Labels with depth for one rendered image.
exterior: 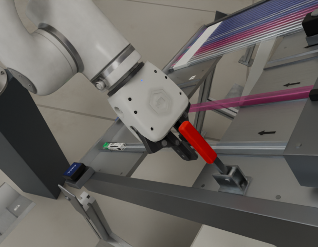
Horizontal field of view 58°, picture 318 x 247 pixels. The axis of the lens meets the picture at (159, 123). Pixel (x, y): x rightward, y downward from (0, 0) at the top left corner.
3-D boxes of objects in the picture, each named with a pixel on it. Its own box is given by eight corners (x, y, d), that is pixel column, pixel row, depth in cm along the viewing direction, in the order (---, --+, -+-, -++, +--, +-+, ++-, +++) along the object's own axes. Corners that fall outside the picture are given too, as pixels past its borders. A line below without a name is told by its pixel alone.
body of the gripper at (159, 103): (108, 86, 38) (163, 144, 41) (150, 45, 43) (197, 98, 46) (91, 101, 45) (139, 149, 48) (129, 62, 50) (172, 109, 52)
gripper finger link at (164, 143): (162, 142, 44) (190, 171, 45) (173, 128, 45) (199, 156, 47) (152, 144, 46) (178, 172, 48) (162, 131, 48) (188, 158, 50)
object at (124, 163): (89, 178, 70) (80, 169, 69) (211, 35, 102) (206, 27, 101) (130, 187, 56) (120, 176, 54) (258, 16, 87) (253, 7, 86)
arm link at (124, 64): (100, 72, 38) (116, 88, 38) (139, 36, 42) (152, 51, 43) (82, 89, 45) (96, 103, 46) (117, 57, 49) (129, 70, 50)
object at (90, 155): (93, 184, 72) (74, 165, 70) (212, 41, 104) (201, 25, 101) (95, 185, 71) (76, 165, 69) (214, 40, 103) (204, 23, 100)
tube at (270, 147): (106, 150, 71) (103, 147, 71) (109, 146, 72) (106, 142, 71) (324, 156, 31) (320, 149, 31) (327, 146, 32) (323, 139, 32)
